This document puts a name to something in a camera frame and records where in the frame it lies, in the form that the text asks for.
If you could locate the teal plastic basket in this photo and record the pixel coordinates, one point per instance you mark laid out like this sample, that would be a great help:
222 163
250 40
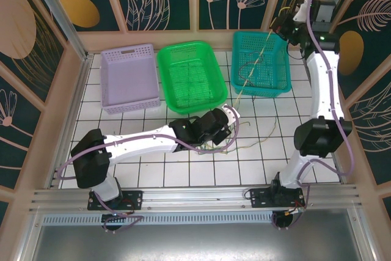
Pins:
275 71

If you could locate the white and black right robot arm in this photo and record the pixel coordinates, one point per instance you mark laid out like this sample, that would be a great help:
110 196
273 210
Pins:
325 90

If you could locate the lavender plastic basket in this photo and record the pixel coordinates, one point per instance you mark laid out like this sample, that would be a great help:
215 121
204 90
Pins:
128 80

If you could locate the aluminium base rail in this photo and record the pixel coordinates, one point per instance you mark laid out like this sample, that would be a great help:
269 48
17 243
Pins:
195 195

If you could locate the black mounting plate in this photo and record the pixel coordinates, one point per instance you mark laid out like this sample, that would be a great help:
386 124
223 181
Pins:
259 198
134 198

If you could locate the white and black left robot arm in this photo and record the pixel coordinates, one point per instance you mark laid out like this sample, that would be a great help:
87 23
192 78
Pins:
137 145

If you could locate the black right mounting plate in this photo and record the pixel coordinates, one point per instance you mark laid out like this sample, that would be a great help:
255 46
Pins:
259 198

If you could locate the small black adapter board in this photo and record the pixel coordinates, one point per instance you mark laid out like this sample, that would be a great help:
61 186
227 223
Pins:
114 219

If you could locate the grey metal sheet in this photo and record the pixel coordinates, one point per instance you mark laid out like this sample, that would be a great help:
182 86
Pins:
195 242

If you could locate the green plastic basket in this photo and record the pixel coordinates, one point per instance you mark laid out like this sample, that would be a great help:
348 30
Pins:
189 74

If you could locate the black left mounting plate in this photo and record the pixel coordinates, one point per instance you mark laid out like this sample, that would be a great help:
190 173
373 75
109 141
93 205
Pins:
134 198

